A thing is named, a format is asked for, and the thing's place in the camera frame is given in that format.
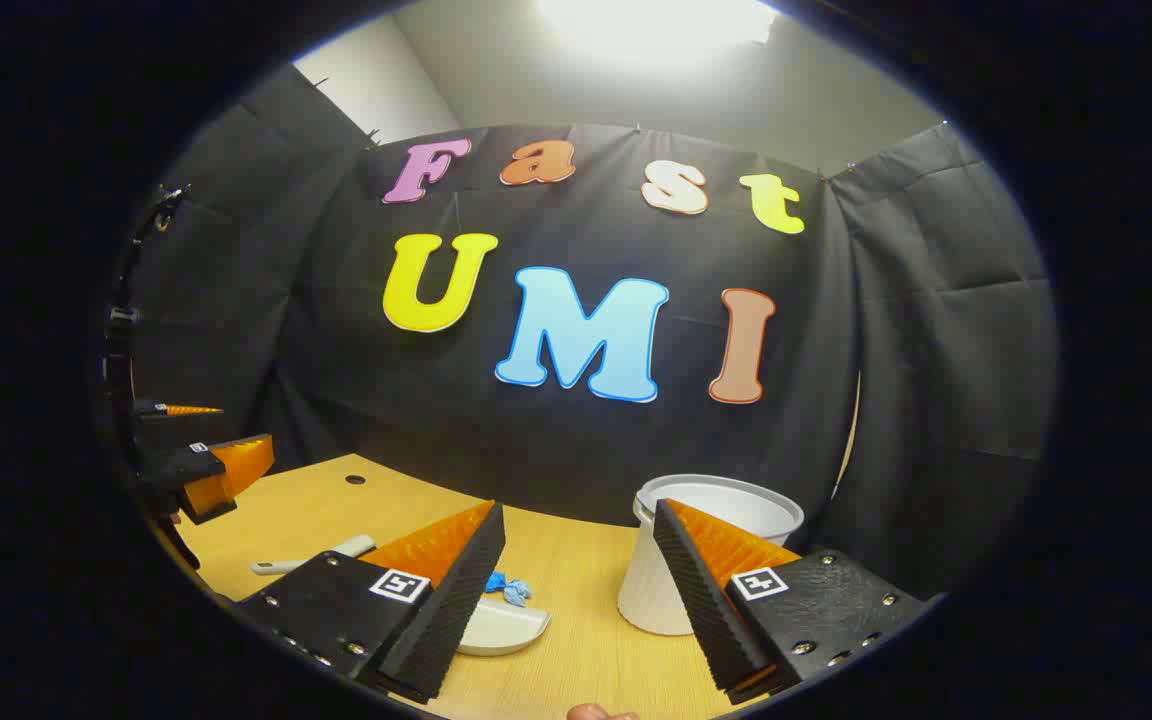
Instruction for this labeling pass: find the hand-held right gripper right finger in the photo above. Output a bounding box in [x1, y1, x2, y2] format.
[652, 498, 929, 706]

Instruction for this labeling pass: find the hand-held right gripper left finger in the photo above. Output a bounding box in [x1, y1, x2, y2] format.
[236, 500, 507, 704]

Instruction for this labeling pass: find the white ribbed garbage bin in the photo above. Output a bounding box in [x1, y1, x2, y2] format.
[617, 474, 806, 638]

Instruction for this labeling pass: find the white dustpan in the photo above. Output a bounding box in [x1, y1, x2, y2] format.
[455, 595, 554, 658]

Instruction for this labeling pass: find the small white broom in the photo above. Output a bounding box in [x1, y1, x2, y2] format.
[249, 533, 378, 577]

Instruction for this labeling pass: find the wooden desktop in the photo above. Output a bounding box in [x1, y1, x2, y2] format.
[151, 453, 787, 720]

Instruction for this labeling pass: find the ceiling light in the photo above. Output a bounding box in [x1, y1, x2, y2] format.
[534, 0, 785, 69]

